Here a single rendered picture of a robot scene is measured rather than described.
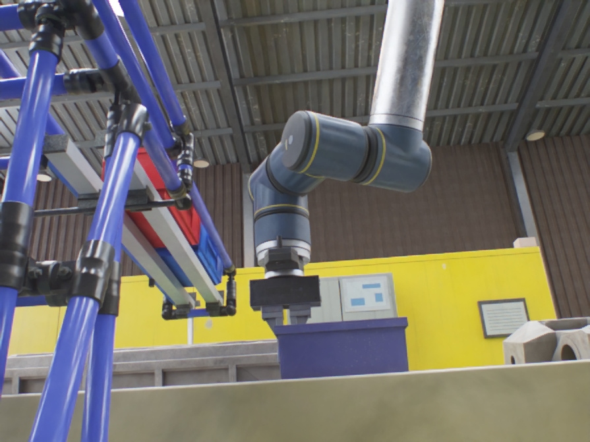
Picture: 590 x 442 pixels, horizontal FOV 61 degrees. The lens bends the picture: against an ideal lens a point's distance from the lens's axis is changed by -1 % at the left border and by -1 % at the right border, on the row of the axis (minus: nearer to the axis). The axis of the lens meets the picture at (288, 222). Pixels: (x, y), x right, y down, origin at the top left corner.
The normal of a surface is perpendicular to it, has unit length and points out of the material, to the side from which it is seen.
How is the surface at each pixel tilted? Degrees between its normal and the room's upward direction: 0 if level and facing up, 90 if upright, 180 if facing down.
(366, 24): 169
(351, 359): 92
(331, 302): 90
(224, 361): 100
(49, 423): 73
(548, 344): 108
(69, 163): 174
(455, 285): 90
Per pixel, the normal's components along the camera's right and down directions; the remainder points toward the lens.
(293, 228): 0.36, -0.37
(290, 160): -0.90, 0.00
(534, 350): -0.06, -0.07
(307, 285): -0.07, -0.36
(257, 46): 0.04, 0.84
